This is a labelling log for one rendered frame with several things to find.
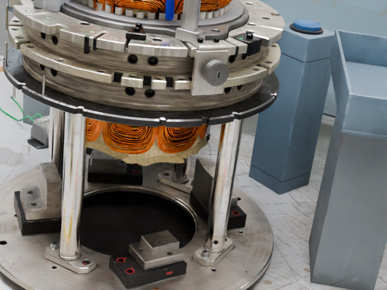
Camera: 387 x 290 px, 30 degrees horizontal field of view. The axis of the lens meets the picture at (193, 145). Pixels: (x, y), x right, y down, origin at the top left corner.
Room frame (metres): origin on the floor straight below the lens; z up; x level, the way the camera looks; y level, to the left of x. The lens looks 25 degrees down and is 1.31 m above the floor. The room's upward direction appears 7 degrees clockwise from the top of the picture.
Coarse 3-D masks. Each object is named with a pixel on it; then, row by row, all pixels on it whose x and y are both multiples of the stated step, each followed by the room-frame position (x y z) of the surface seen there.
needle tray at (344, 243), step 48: (336, 48) 0.89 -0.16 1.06; (384, 48) 0.93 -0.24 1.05; (336, 96) 0.79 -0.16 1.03; (384, 96) 0.82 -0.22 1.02; (336, 144) 0.80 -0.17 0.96; (384, 144) 0.77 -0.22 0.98; (336, 192) 0.77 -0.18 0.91; (384, 192) 0.76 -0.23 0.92; (336, 240) 0.77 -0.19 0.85; (384, 240) 0.76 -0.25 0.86
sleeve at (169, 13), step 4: (168, 0) 0.73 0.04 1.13; (172, 0) 0.73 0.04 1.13; (168, 4) 0.73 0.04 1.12; (172, 4) 0.73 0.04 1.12; (168, 8) 0.73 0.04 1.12; (172, 8) 0.73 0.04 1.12; (168, 12) 0.73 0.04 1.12; (172, 12) 0.74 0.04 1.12; (168, 16) 0.74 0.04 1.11; (172, 16) 0.74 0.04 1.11; (168, 20) 0.74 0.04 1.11
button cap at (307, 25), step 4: (296, 20) 1.05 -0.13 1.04; (300, 20) 1.05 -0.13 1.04; (304, 20) 1.05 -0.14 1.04; (308, 20) 1.05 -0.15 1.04; (296, 24) 1.03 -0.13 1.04; (300, 24) 1.03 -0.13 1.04; (304, 24) 1.03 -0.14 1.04; (308, 24) 1.03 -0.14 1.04; (312, 24) 1.03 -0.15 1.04; (316, 24) 1.04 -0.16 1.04; (300, 28) 1.03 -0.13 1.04; (304, 28) 1.03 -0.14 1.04; (308, 28) 1.02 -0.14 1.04; (312, 28) 1.03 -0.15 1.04; (316, 28) 1.03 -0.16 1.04
